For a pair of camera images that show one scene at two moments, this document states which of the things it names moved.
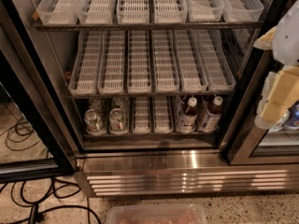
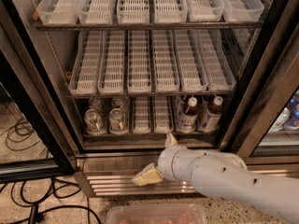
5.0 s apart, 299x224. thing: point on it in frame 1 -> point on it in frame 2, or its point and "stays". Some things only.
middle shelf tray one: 85,77 stays
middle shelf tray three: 139,63 stays
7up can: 121,103 stays
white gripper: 287,44 -> 167,163
